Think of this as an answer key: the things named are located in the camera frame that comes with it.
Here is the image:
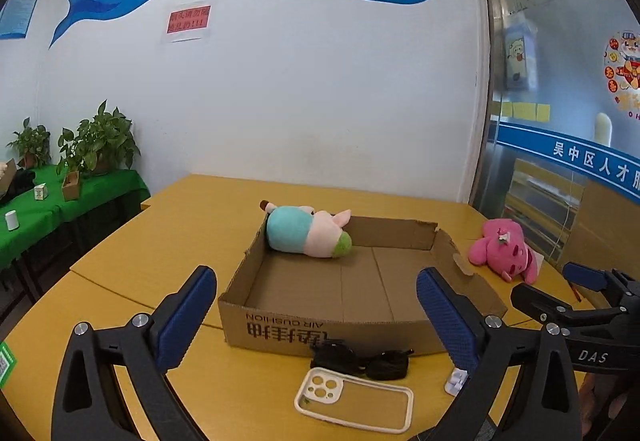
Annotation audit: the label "green square sticker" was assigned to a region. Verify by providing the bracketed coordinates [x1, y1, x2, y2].
[0, 342, 18, 389]

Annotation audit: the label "glass door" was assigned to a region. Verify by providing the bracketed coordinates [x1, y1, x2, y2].
[472, 0, 640, 272]

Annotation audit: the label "black bag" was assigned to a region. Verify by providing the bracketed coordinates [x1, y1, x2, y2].
[0, 168, 37, 202]

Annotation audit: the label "small potted plant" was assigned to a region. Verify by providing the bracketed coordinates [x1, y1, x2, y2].
[7, 117, 52, 169]

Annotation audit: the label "white phone case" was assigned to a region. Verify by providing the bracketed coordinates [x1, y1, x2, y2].
[294, 367, 415, 432]

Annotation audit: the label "blue and pink plush pig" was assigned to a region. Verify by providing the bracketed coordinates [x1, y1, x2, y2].
[260, 201, 354, 259]

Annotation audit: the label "row of yellow sticky notes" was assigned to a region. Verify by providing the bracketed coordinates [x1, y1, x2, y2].
[501, 102, 551, 122]

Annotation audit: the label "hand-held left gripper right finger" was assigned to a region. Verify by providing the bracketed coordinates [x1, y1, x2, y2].
[416, 267, 583, 441]

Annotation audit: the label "milk carton poster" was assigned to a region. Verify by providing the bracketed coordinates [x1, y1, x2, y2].
[502, 23, 538, 89]

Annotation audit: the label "blue ribbon wall decal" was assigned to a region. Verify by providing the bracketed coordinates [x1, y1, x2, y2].
[48, 0, 435, 50]

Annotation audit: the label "blue wall poster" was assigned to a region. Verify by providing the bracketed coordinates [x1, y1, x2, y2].
[0, 0, 47, 40]

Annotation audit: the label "blue window banner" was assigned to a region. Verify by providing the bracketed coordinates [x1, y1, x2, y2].
[497, 123, 640, 202]

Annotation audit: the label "pink plush toy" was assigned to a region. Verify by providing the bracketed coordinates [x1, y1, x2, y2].
[467, 218, 545, 284]

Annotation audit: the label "large potted plant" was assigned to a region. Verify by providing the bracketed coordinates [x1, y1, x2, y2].
[75, 100, 141, 176]

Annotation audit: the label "brown cardboard box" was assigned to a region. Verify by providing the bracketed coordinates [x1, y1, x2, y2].
[217, 213, 508, 359]

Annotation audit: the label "person's right hand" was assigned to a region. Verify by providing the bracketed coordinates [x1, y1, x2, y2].
[580, 371, 632, 428]

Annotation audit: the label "black sunglasses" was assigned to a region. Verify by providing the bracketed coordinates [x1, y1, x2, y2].
[310, 342, 415, 382]

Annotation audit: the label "green tablecloth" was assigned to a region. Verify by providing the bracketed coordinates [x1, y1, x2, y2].
[0, 165, 151, 272]

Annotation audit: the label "red and white wall notice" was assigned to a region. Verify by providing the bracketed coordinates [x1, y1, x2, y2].
[161, 1, 212, 44]

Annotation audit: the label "wooden desk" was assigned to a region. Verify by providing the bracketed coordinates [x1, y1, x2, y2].
[0, 173, 601, 441]

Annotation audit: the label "plant in wooden box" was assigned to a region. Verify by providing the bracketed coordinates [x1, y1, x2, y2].
[56, 126, 87, 202]

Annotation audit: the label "white battery pack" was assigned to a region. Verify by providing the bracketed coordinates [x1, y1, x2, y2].
[444, 369, 470, 394]

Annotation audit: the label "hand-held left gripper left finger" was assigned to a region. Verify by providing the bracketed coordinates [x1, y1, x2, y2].
[51, 265, 218, 441]

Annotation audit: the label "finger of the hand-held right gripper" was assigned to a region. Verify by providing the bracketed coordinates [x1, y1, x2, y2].
[511, 283, 576, 327]
[562, 262, 619, 293]

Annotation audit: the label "cartoon window sticker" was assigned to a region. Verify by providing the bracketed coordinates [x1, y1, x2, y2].
[604, 32, 640, 109]

